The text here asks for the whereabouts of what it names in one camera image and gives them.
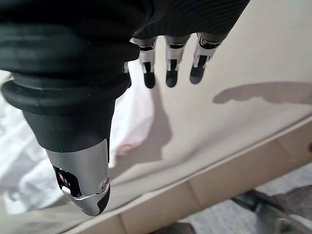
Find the right robot hand black cloth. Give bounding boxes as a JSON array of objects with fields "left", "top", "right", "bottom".
[{"left": 0, "top": 0, "right": 250, "bottom": 217}]

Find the white garment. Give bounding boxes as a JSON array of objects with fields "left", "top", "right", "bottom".
[{"left": 0, "top": 69, "right": 158, "bottom": 215}]

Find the beige sofa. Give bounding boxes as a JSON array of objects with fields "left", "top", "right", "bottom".
[{"left": 0, "top": 0, "right": 312, "bottom": 234}]

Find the grey patterned rug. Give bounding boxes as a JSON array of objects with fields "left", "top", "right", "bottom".
[{"left": 174, "top": 169, "right": 312, "bottom": 234}]

